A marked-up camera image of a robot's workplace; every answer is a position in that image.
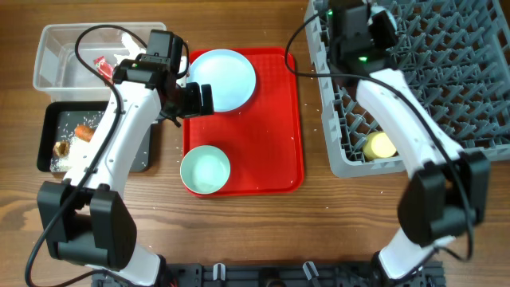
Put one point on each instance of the red snack wrapper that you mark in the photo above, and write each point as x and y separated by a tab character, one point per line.
104	68

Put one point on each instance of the pale green bowl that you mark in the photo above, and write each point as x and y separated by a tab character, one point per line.
205	170

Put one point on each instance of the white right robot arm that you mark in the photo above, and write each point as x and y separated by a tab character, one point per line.
447	192

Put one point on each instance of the grey dishwasher rack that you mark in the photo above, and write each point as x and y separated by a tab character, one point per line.
455	58

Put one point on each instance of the white rice pile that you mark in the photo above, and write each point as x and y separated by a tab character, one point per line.
66	125

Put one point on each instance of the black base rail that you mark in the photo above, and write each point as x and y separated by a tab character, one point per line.
355	273

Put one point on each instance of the yellow plastic cup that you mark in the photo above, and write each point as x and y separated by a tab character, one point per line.
378	146

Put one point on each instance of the light blue plate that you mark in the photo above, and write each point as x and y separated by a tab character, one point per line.
230	74

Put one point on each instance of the clear plastic bin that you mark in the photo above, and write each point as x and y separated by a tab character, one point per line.
66	53

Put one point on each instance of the white tissue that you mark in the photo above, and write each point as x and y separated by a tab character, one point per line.
133	49

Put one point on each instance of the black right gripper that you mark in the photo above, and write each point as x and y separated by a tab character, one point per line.
387	25

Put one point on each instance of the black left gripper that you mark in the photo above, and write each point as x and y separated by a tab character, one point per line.
194	106

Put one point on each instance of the orange carrot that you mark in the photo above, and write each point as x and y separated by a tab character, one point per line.
84	133

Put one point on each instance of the red serving tray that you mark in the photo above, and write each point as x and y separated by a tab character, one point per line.
262	138

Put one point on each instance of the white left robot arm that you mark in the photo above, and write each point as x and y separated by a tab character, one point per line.
85	221

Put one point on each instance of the brown food scrap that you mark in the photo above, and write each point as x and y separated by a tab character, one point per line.
61	149

